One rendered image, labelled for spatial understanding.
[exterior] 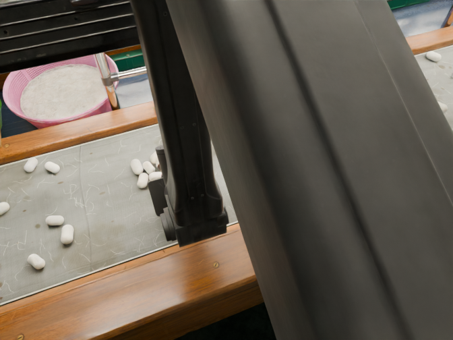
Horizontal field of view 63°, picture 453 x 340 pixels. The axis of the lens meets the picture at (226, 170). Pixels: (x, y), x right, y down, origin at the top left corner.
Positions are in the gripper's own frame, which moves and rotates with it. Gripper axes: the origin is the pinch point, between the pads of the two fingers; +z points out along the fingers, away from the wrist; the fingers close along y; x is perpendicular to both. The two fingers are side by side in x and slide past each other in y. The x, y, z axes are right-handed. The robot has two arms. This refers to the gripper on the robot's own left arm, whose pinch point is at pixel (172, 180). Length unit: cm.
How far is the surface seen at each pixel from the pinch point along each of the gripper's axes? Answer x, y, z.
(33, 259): 5.1, 26.9, -5.6
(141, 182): -1.0, 5.8, 1.3
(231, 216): 8.3, -8.5, -6.8
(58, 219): 0.9, 22.1, -0.7
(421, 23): -19, -96, 34
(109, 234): 5.6, 14.1, -3.5
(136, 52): -28.3, -3.0, 39.5
